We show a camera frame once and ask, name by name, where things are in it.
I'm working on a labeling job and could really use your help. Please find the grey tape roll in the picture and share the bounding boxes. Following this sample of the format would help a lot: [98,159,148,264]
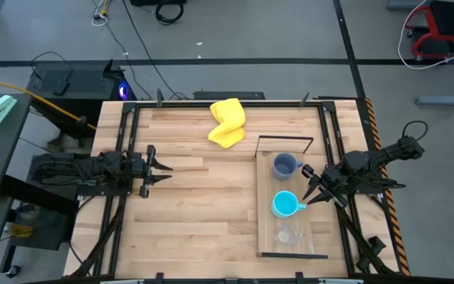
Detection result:
[16,203,42,221]

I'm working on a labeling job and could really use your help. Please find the blue-grey ceramic mug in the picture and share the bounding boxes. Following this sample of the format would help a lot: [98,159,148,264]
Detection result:
[272,152,304,181]

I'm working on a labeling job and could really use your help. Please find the black aluminium table frame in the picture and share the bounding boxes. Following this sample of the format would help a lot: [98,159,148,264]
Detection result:
[69,99,396,278]

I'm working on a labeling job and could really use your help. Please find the thin black cable loop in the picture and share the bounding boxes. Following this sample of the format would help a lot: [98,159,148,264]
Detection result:
[31,50,73,84]

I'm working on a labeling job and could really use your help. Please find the white plug with cables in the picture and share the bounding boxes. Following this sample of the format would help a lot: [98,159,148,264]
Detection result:
[91,0,112,28]

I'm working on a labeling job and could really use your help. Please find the grey metal base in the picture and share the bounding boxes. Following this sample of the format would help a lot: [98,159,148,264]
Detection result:
[415,87,454,107]
[386,0,433,12]

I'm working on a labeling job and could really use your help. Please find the teal ceramic mug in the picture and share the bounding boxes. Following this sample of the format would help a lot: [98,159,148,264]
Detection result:
[270,190,307,219]

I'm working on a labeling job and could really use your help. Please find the clear glass cup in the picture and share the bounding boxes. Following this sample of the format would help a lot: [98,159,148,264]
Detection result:
[276,223,305,248]

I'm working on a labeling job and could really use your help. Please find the black computer tower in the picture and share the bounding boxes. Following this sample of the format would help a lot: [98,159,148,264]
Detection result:
[27,58,137,137]

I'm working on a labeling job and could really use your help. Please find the coiled black cable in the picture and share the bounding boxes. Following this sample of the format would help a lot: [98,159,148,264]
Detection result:
[154,0,185,26]

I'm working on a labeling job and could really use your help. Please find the long black cable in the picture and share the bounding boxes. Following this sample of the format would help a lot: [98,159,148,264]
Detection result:
[121,0,184,100]

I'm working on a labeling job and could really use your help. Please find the white cable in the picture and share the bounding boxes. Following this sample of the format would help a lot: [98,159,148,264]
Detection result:
[397,0,454,71]

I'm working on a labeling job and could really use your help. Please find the mint green stapler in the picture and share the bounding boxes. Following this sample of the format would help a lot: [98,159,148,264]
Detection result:
[0,94,18,125]

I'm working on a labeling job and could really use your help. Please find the red and black stool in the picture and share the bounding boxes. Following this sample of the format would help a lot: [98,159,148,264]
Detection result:
[404,0,454,62]

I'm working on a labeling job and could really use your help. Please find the thin dark cable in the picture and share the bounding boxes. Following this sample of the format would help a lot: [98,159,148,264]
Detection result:
[92,0,153,99]

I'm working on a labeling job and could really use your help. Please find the yellow hose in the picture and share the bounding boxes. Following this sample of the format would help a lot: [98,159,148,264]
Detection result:
[0,74,97,131]

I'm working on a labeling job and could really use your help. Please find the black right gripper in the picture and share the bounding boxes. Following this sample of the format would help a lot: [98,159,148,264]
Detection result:
[301,163,349,209]

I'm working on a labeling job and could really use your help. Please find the small black adapter box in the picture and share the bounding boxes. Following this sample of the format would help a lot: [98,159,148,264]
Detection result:
[52,80,70,96]

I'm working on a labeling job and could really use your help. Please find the yellow folded cloth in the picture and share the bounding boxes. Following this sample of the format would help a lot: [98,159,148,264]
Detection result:
[207,97,247,150]

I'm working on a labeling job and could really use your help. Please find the black equipment box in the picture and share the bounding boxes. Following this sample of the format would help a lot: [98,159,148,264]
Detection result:
[129,0,188,7]

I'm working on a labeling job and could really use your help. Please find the black cart shelf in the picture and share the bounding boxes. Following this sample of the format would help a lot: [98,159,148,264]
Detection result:
[0,154,79,274]

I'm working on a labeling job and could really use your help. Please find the wooden tray with black frame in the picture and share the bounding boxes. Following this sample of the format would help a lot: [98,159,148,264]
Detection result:
[253,135,329,260]

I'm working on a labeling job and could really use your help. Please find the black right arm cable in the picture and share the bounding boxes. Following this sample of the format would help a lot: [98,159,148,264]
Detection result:
[402,120,429,143]

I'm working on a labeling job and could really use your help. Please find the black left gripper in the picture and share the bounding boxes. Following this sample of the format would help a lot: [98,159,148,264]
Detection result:
[132,144,174,199]

